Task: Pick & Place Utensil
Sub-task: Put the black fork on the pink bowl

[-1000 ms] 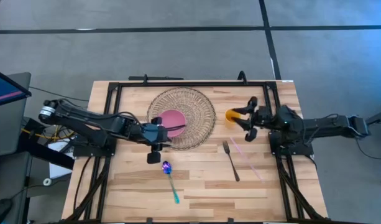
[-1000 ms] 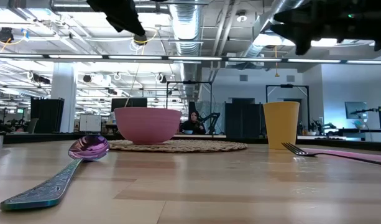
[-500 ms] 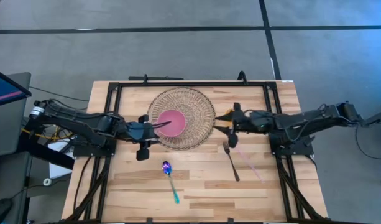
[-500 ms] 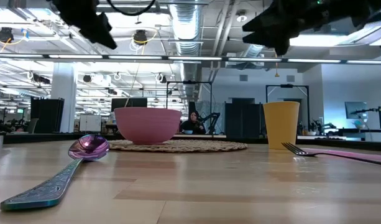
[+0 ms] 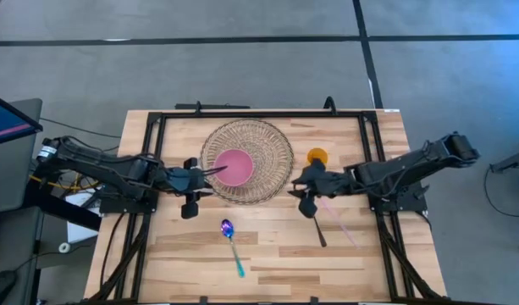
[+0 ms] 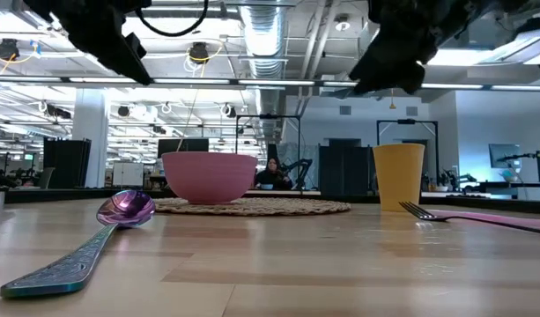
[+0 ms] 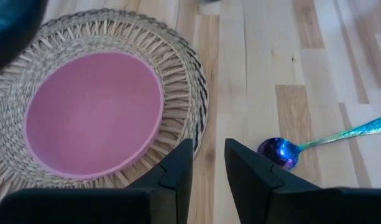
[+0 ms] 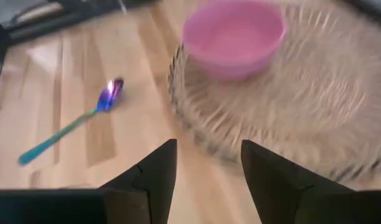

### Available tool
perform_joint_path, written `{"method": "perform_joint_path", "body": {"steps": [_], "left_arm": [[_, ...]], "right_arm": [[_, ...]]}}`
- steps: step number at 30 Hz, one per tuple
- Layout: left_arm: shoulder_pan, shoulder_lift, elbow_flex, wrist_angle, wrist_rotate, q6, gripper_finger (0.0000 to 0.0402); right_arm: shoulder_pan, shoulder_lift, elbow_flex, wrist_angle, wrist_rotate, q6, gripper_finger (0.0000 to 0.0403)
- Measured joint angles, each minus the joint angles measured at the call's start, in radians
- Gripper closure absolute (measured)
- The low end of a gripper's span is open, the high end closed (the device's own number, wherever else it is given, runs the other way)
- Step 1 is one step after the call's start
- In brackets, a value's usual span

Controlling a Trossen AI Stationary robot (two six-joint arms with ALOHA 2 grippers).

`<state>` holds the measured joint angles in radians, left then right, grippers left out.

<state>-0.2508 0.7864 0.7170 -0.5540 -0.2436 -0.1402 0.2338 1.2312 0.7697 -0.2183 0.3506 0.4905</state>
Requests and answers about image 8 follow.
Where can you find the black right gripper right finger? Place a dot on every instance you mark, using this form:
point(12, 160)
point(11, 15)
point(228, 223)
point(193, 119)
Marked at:
point(271, 186)

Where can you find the black aluminium table frame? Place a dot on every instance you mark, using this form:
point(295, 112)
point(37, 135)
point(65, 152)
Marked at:
point(69, 18)

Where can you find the iridescent blue teal spoon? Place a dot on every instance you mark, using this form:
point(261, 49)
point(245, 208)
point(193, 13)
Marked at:
point(107, 99)

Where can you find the purple object in basket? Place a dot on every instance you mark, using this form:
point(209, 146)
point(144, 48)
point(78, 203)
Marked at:
point(233, 40)

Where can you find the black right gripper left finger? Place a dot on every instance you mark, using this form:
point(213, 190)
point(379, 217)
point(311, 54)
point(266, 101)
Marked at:
point(156, 186)

